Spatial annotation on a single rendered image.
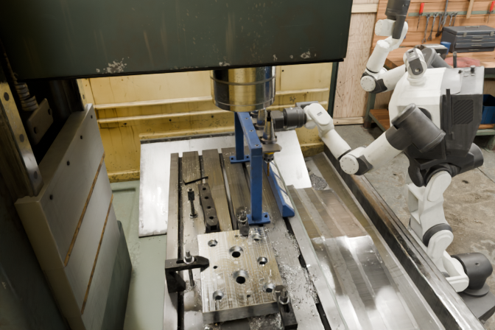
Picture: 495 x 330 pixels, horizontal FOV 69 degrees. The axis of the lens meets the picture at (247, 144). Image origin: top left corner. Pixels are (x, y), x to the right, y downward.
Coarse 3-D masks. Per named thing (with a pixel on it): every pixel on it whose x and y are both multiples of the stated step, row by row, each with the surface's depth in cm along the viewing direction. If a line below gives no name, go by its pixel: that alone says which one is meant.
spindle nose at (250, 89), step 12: (216, 72) 81; (228, 72) 79; (240, 72) 78; (252, 72) 78; (264, 72) 80; (216, 84) 82; (228, 84) 80; (240, 84) 79; (252, 84) 80; (264, 84) 81; (216, 96) 84; (228, 96) 81; (240, 96) 81; (252, 96) 81; (264, 96) 83; (228, 108) 83; (240, 108) 82; (252, 108) 83; (264, 108) 85
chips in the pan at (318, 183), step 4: (308, 168) 213; (308, 172) 210; (312, 176) 205; (316, 176) 205; (312, 180) 201; (316, 180) 201; (320, 180) 201; (324, 180) 201; (312, 184) 198; (316, 184) 198; (320, 184) 198; (324, 184) 198; (328, 184) 198; (316, 188) 196; (320, 188) 195; (324, 188) 196
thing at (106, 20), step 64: (0, 0) 60; (64, 0) 62; (128, 0) 63; (192, 0) 65; (256, 0) 67; (320, 0) 69; (64, 64) 67; (128, 64) 69; (192, 64) 71; (256, 64) 73
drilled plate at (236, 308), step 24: (240, 240) 116; (264, 240) 116; (216, 264) 108; (240, 264) 107; (264, 264) 107; (216, 288) 100; (240, 288) 100; (264, 288) 102; (216, 312) 95; (240, 312) 96; (264, 312) 98
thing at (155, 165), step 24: (144, 144) 201; (168, 144) 202; (192, 144) 202; (216, 144) 203; (288, 144) 206; (144, 168) 192; (168, 168) 193; (288, 168) 197; (144, 192) 183; (168, 192) 184; (144, 216) 176
